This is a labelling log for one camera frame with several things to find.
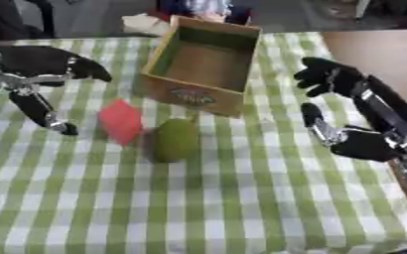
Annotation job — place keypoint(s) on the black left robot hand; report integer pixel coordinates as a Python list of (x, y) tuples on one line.
[(33, 63)]

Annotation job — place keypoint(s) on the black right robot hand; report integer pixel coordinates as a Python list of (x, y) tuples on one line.
[(363, 142)]

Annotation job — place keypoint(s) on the tan cardboard box green inside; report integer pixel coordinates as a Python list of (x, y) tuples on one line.
[(204, 66)]

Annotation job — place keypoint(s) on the black chair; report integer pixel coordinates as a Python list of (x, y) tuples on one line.
[(21, 16)]

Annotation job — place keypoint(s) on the red block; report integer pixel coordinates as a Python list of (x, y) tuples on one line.
[(120, 120)]

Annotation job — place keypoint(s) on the white bag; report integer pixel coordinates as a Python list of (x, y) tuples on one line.
[(145, 24)]

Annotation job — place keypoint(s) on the green toy fruit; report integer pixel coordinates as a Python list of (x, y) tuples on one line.
[(176, 140)]

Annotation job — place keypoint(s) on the person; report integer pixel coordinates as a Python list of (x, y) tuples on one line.
[(204, 10)]

